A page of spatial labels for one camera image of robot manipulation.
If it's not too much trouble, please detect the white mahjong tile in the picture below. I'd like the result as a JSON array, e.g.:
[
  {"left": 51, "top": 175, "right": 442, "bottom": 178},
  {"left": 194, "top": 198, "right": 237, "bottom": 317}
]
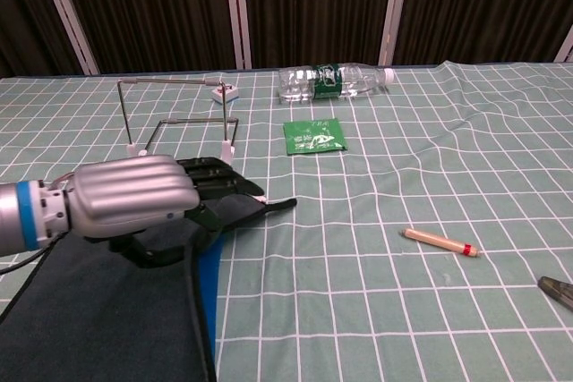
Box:
[{"left": 210, "top": 82, "right": 240, "bottom": 104}]

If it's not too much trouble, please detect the wooden stick with red band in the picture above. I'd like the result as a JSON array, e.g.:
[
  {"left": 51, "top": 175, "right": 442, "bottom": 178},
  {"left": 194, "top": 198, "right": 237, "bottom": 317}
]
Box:
[{"left": 399, "top": 227, "right": 483, "bottom": 259}]

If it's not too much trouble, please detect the grey correction tape dispenser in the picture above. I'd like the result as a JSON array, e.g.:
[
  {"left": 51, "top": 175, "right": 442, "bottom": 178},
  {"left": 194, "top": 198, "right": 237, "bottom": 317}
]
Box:
[{"left": 536, "top": 276, "right": 573, "bottom": 311}]

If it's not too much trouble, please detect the silver and black left robot hand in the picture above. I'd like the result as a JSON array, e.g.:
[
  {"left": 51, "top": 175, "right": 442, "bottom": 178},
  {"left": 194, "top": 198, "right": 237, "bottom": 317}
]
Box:
[{"left": 38, "top": 154, "right": 268, "bottom": 269}]

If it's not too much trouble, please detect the silver metal wire rack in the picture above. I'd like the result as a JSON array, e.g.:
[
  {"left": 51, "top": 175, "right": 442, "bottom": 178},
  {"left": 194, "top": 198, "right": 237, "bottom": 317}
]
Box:
[{"left": 116, "top": 77, "right": 240, "bottom": 166}]

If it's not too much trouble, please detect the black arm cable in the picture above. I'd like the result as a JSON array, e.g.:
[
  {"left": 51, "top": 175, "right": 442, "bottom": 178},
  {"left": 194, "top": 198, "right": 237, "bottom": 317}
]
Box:
[{"left": 0, "top": 238, "right": 62, "bottom": 275}]

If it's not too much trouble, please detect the white partition post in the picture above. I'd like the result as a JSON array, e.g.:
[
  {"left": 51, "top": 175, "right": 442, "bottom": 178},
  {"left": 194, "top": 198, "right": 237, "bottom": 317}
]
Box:
[
  {"left": 553, "top": 23, "right": 573, "bottom": 64},
  {"left": 378, "top": 0, "right": 414, "bottom": 66},
  {"left": 33, "top": 0, "right": 100, "bottom": 75},
  {"left": 222, "top": 0, "right": 252, "bottom": 71}
]

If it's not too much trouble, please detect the green foil packet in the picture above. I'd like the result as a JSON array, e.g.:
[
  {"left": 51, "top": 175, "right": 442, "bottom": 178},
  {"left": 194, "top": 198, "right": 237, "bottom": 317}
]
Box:
[{"left": 282, "top": 116, "right": 348, "bottom": 156}]

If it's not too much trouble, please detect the dark pleated curtain backdrop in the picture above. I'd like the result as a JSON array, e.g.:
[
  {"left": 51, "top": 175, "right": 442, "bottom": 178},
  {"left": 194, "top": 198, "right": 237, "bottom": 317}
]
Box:
[{"left": 0, "top": 0, "right": 573, "bottom": 79}]

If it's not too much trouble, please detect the clear plastic water bottle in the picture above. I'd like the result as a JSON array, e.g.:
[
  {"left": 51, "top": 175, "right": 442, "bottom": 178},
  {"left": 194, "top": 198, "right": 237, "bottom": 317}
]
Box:
[{"left": 278, "top": 64, "right": 396, "bottom": 104}]

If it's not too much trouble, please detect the green checked tablecloth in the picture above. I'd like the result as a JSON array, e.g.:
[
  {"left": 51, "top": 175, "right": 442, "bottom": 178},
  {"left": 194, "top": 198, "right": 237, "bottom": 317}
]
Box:
[{"left": 0, "top": 58, "right": 573, "bottom": 382}]

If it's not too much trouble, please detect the dark blue fabric pouch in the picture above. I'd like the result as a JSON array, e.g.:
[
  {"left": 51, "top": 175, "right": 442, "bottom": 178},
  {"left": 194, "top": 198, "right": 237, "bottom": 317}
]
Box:
[{"left": 0, "top": 196, "right": 299, "bottom": 382}]

